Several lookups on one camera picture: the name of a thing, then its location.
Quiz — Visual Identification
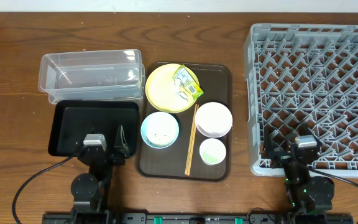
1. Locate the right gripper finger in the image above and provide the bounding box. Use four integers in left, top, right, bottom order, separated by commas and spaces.
264, 128, 275, 156
301, 123, 322, 146

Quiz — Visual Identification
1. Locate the light blue bowl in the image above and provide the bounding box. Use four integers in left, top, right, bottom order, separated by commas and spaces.
140, 111, 180, 149

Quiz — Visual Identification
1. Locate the small white green cup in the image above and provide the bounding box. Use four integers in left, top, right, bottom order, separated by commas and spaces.
200, 138, 226, 166

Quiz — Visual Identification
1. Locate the wooden chopstick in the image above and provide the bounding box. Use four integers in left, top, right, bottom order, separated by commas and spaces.
186, 104, 200, 177
184, 103, 198, 176

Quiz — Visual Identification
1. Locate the green snack wrapper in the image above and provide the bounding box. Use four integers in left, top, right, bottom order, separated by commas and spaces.
173, 65, 204, 101

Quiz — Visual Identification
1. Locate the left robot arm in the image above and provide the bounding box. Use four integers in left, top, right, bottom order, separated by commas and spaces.
70, 125, 129, 223

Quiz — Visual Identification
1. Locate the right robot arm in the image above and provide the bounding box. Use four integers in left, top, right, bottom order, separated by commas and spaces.
264, 125, 334, 223

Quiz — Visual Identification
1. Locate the grey plastic dishwasher rack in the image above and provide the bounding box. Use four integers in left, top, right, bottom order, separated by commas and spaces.
244, 24, 358, 178

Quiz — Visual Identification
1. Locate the black plastic bin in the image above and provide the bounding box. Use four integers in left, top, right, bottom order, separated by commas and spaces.
48, 100, 139, 157

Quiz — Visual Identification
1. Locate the yellow round plate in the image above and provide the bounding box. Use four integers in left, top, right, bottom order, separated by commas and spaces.
145, 63, 200, 113

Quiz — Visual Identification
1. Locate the dark brown serving tray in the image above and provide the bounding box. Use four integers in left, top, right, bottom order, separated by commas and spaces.
135, 63, 232, 182

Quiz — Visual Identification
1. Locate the clear plastic bin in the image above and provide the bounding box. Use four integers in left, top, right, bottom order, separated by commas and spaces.
38, 49, 145, 104

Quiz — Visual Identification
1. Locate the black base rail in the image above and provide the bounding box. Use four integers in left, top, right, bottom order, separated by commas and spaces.
41, 212, 354, 224

